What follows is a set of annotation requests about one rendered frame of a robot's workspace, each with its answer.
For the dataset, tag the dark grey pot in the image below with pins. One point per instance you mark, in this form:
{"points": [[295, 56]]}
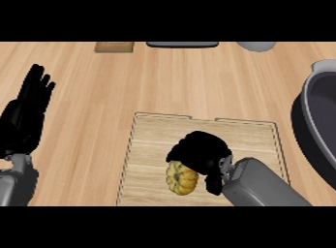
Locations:
{"points": [[324, 129]]}

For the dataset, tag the brown wooden block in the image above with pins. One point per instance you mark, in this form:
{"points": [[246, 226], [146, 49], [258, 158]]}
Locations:
{"points": [[114, 47]]}

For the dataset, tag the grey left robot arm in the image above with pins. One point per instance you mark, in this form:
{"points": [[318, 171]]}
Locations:
{"points": [[7, 184]]}

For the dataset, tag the pale grey round object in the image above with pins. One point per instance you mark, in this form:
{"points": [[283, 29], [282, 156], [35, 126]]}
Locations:
{"points": [[257, 46]]}

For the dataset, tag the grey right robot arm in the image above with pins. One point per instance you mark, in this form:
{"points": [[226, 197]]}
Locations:
{"points": [[258, 184]]}

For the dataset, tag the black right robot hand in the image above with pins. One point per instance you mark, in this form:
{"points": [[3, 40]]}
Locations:
{"points": [[203, 151]]}

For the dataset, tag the dark grey flat appliance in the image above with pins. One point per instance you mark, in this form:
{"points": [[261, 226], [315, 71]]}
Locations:
{"points": [[181, 44]]}

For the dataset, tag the pale wooden tray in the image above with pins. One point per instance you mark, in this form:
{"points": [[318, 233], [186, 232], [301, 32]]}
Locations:
{"points": [[146, 161]]}

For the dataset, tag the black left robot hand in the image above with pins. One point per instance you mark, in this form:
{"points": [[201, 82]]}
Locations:
{"points": [[22, 116]]}

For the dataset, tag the yellow squash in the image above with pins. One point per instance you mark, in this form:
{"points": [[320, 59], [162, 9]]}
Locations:
{"points": [[181, 178]]}

